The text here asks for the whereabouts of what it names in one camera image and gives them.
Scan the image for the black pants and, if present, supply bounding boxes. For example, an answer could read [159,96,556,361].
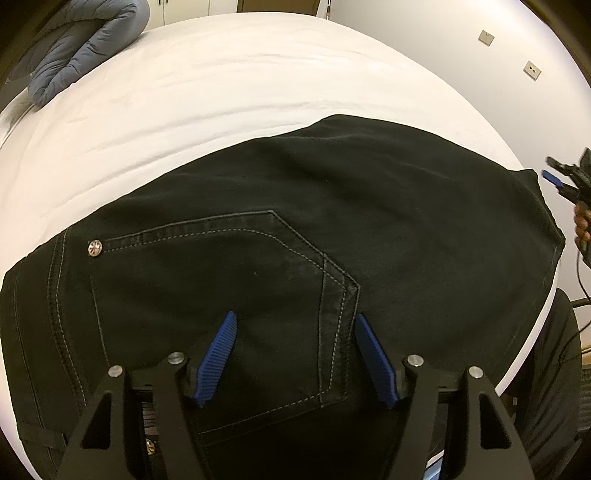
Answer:
[0,114,566,480]

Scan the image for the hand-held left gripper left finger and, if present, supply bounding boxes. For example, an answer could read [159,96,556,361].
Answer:
[58,311,239,480]

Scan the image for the person's dark trouser leg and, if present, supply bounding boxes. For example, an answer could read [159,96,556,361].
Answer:
[501,287,586,480]

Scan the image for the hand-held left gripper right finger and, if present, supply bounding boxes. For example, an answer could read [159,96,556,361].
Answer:
[354,313,539,480]

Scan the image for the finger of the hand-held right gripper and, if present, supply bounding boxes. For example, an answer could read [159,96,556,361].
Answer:
[547,156,581,179]
[542,169,585,204]

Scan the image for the black cable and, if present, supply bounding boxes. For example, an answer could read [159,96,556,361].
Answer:
[556,248,591,365]

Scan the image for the brown wooden door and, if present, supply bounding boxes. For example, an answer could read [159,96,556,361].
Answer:
[236,0,320,14]

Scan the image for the blue-grey quilt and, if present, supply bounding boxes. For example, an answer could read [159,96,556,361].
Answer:
[28,0,151,108]

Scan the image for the person's right hand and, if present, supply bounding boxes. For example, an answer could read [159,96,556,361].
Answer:
[574,203,591,252]

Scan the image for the dark headboard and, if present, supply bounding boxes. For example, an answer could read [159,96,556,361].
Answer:
[0,0,77,93]

